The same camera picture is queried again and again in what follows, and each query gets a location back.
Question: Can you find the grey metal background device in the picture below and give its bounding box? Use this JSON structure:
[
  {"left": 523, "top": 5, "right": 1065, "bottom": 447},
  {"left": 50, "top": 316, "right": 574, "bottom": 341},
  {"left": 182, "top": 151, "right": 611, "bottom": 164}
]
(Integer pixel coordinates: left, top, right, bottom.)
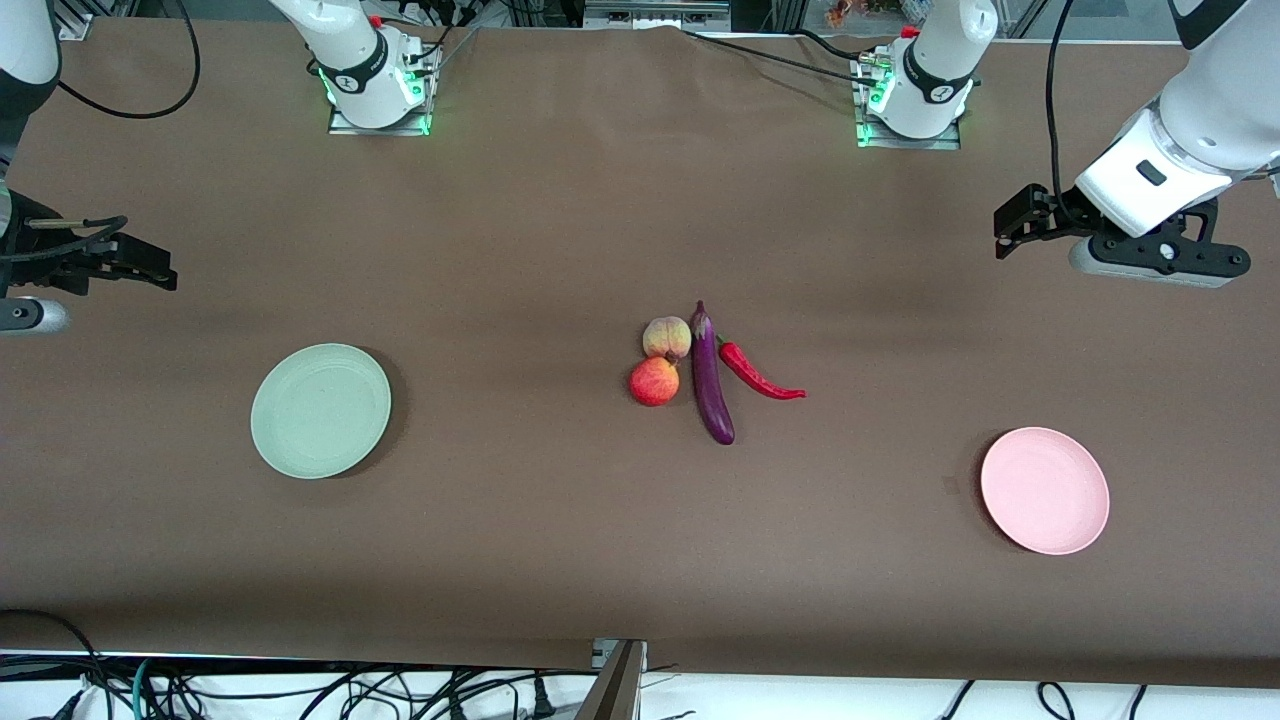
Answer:
[{"left": 583, "top": 0, "right": 731, "bottom": 31}]

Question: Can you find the long black table cable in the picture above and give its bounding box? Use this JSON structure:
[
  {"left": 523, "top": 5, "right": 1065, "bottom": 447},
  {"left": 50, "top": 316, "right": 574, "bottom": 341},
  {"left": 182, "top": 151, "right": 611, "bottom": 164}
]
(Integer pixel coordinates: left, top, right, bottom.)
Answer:
[{"left": 683, "top": 30, "right": 881, "bottom": 86}]

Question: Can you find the short black table cable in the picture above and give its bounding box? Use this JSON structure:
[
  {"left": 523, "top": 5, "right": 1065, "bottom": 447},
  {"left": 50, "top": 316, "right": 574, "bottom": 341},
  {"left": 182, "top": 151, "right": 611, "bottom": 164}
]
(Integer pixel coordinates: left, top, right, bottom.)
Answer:
[{"left": 790, "top": 28, "right": 871, "bottom": 61}]

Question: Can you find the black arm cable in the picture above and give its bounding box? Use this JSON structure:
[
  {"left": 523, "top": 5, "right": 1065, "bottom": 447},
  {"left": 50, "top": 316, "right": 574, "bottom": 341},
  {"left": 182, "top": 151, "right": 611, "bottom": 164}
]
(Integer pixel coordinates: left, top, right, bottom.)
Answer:
[
  {"left": 1045, "top": 0, "right": 1081, "bottom": 201},
  {"left": 0, "top": 0, "right": 201, "bottom": 263}
]

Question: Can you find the yellow-pink peach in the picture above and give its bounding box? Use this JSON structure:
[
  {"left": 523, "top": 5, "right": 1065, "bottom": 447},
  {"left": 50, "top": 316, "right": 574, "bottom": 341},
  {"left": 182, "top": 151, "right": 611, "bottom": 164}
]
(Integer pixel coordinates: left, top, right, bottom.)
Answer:
[{"left": 642, "top": 316, "right": 693, "bottom": 361}]

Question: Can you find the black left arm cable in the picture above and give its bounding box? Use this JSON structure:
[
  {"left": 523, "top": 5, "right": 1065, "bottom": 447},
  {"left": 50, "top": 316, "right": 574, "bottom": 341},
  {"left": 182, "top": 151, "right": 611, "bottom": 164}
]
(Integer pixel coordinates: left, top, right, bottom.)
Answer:
[{"left": 1045, "top": 0, "right": 1081, "bottom": 201}]

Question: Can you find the pink plate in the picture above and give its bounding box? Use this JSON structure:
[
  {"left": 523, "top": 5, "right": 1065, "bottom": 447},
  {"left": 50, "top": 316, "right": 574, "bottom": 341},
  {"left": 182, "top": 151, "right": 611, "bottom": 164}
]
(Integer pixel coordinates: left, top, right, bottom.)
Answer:
[{"left": 980, "top": 427, "right": 1111, "bottom": 556}]

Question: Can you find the red apple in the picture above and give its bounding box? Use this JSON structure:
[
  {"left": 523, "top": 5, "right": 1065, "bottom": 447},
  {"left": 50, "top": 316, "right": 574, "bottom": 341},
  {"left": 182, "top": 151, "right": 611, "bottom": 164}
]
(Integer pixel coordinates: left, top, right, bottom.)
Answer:
[{"left": 629, "top": 357, "right": 681, "bottom": 408}]

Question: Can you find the purple eggplant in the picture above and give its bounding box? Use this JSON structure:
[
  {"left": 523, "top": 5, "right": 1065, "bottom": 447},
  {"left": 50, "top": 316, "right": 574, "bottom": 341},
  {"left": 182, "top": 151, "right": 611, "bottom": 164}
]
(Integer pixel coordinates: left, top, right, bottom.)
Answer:
[{"left": 689, "top": 300, "right": 737, "bottom": 447}]

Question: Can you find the colourful background clutter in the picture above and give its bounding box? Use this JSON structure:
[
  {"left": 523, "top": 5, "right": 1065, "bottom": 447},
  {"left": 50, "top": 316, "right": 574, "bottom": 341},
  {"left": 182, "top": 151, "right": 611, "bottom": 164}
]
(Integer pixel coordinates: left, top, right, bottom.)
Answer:
[{"left": 825, "top": 0, "right": 936, "bottom": 29}]

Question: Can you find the light green plate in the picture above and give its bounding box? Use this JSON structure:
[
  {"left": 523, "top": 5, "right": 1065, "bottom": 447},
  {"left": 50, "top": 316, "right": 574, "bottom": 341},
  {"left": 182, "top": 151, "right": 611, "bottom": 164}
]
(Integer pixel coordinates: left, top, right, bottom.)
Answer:
[{"left": 250, "top": 343, "right": 393, "bottom": 481}]

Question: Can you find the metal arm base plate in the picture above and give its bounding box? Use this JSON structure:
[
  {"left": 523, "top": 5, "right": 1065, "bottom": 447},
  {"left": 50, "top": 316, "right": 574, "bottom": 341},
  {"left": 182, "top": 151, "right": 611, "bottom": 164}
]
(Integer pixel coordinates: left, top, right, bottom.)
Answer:
[
  {"left": 855, "top": 55, "right": 963, "bottom": 151},
  {"left": 328, "top": 45, "right": 441, "bottom": 136}
]

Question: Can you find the red chili pepper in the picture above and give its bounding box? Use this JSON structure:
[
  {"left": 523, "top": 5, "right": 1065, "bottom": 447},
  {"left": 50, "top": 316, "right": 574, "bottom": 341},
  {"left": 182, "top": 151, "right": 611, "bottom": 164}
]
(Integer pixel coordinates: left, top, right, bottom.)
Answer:
[{"left": 716, "top": 335, "right": 807, "bottom": 402}]

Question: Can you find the aluminium profile post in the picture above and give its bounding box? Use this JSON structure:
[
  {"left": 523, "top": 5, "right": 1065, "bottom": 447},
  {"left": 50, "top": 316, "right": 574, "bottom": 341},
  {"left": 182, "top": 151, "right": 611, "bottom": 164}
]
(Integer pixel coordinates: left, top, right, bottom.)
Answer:
[{"left": 575, "top": 638, "right": 649, "bottom": 720}]

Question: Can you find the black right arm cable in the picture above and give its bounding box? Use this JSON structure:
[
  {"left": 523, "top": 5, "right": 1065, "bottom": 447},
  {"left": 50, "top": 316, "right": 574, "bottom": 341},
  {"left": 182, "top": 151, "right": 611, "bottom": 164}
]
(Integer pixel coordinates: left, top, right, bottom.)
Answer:
[{"left": 0, "top": 0, "right": 201, "bottom": 263}]

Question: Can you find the brown table cloth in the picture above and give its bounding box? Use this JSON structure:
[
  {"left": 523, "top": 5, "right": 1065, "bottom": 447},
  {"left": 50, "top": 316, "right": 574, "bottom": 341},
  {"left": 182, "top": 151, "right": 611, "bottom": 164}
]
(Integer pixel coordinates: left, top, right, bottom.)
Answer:
[{"left": 0, "top": 18, "right": 1280, "bottom": 691}]

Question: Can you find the thick black floor cable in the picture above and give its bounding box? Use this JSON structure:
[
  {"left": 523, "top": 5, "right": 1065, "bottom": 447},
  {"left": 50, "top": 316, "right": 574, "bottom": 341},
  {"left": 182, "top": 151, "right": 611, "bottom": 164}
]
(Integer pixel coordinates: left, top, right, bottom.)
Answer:
[{"left": 0, "top": 608, "right": 111, "bottom": 720}]

